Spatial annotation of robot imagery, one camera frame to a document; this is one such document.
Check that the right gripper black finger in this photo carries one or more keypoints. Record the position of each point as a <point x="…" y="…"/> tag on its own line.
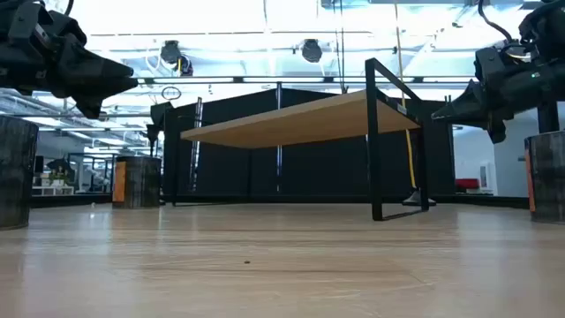
<point x="496" y="128"/>
<point x="465" y="99"/>

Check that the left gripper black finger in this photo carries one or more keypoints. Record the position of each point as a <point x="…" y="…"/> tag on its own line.
<point x="90" y="103"/>
<point x="97" y="66"/>

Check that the orange-label ribbed candle jar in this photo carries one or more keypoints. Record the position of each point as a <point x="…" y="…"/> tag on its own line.
<point x="141" y="181"/>
<point x="549" y="176"/>

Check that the grey glass candle jar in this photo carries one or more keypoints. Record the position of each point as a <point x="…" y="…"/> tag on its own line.
<point x="17" y="176"/>

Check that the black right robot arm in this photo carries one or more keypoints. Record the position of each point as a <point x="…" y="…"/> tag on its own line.
<point x="547" y="26"/>

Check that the red seat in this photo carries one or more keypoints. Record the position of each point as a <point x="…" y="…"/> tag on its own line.
<point x="467" y="183"/>

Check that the dark studio lamp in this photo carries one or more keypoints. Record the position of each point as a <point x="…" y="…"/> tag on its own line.
<point x="161" y="112"/>

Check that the black round ceiling reel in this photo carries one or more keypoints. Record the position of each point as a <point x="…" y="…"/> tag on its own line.
<point x="171" y="50"/>
<point x="312" y="50"/>

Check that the dark room monitor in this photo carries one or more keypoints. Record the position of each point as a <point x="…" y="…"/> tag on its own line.
<point x="39" y="164"/>

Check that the white shelf unit with plants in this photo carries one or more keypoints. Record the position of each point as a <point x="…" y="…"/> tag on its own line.
<point x="53" y="191"/>

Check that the black ladder-like stand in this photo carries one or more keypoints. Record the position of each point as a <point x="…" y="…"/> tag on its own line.
<point x="196" y="146"/>

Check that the black partition panel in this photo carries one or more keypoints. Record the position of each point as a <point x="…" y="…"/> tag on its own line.
<point x="318" y="172"/>

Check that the silver vertical pole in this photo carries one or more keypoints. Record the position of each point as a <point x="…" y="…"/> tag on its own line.
<point x="279" y="168"/>

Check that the white wall box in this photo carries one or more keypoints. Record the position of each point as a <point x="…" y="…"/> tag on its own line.
<point x="484" y="176"/>

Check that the black table frame rails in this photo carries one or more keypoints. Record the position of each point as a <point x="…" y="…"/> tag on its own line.
<point x="485" y="202"/>

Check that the wooden shelf with black frame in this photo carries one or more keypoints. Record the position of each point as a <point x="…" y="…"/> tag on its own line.
<point x="287" y="123"/>

